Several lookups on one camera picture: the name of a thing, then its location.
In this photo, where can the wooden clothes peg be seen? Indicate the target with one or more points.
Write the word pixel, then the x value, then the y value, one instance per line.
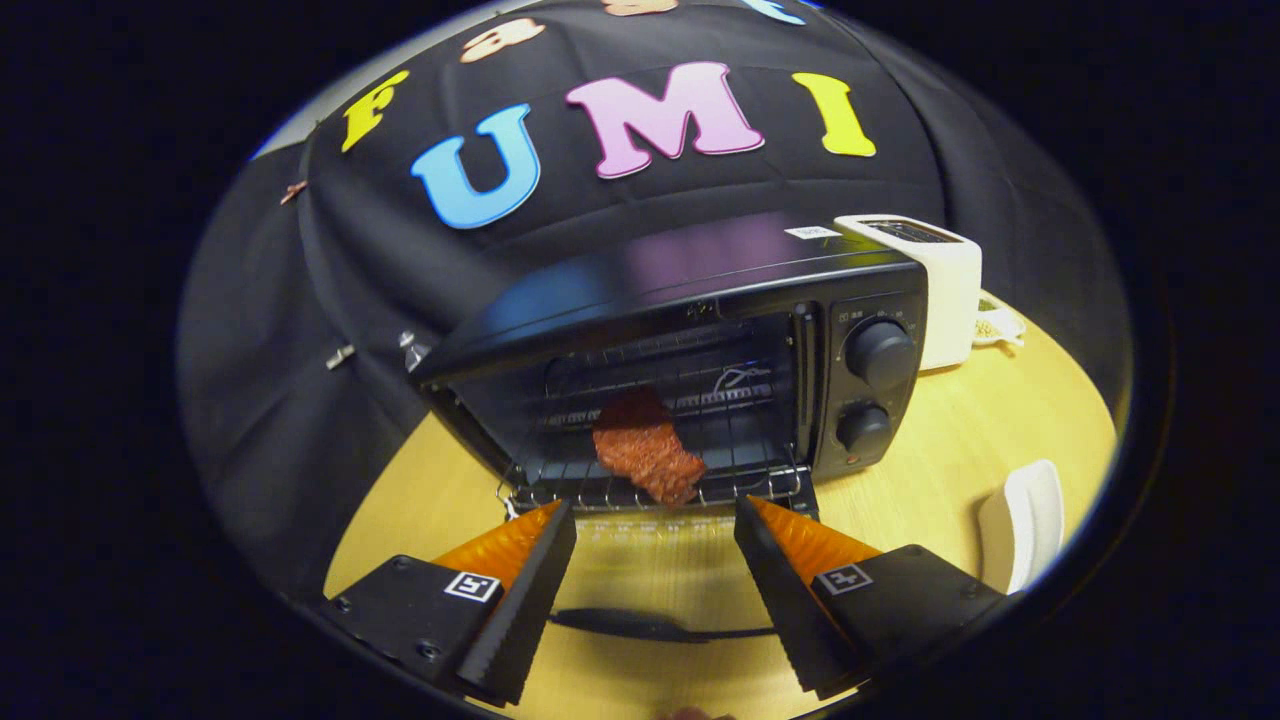
pixel 293 190

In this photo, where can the black toaster oven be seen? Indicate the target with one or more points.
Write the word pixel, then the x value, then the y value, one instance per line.
pixel 650 285

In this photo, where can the red meat slice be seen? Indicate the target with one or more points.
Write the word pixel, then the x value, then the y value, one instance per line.
pixel 645 455

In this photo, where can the white clip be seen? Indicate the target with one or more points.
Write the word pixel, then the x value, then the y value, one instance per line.
pixel 340 356

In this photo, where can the white plate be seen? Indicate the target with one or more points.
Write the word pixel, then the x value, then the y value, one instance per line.
pixel 1030 520

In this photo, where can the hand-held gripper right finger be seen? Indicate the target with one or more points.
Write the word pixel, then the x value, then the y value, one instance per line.
pixel 785 600

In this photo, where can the white pop-up toaster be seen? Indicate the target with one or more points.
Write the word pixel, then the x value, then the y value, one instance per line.
pixel 950 290

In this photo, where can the small white divided dish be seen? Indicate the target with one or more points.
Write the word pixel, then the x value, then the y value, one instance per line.
pixel 995 325

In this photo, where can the small clear plastic bottle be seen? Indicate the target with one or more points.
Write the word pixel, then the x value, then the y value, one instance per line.
pixel 415 352

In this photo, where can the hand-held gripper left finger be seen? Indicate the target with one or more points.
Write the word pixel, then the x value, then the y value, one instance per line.
pixel 525 600

